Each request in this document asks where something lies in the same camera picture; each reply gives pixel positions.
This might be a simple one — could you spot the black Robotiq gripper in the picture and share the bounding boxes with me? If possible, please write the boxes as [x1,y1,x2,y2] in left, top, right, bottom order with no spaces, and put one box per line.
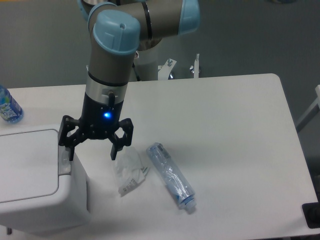
[58,92,134,161]

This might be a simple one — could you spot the white push-button trash can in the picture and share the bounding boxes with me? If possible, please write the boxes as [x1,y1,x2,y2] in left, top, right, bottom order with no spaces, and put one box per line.
[0,124,91,234]

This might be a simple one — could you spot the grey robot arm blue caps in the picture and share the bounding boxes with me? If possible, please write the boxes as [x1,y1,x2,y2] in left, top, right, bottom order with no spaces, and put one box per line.
[58,0,200,161]

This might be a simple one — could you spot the crumpled clear plastic wrapper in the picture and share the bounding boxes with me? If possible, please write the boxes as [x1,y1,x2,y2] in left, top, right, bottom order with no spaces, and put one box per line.
[112,146,150,197]

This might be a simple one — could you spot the blue labelled water bottle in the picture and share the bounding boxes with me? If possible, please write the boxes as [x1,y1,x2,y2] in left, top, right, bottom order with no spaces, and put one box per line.
[0,85,24,124]

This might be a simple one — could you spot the empty clear plastic bottle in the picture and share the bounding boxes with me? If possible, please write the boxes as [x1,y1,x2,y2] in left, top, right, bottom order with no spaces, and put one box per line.
[146,142,197,213]

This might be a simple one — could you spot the black object at table edge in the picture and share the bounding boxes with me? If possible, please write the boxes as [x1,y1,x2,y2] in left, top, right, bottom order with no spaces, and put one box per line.
[302,202,320,229]

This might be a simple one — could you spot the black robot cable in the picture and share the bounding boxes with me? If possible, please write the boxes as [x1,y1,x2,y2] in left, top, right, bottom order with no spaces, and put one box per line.
[131,51,142,82]

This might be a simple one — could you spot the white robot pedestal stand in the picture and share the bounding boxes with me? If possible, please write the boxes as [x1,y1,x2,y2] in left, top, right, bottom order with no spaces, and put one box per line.
[85,42,202,85]

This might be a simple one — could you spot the white frame at right edge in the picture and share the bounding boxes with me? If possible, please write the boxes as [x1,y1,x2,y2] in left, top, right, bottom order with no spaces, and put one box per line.
[295,85,320,133]

